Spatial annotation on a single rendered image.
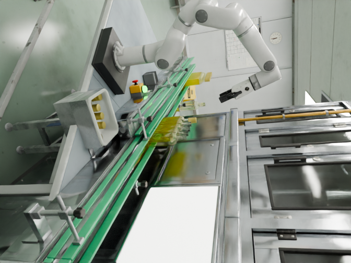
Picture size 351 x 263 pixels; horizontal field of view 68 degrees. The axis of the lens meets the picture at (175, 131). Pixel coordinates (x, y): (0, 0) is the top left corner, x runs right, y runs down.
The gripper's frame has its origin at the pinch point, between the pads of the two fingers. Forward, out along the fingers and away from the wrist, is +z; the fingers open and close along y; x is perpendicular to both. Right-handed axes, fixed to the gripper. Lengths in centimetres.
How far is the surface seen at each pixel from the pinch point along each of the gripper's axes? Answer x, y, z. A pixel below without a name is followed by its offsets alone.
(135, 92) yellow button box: 22, 21, 51
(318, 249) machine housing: -41, -64, -16
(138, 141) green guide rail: 3.5, -19.1, 44.6
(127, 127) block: 13, -20, 45
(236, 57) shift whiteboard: -74, 578, 27
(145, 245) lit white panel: -18, -68, 35
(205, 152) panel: -22.4, -5.5, 21.5
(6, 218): 6, -54, 108
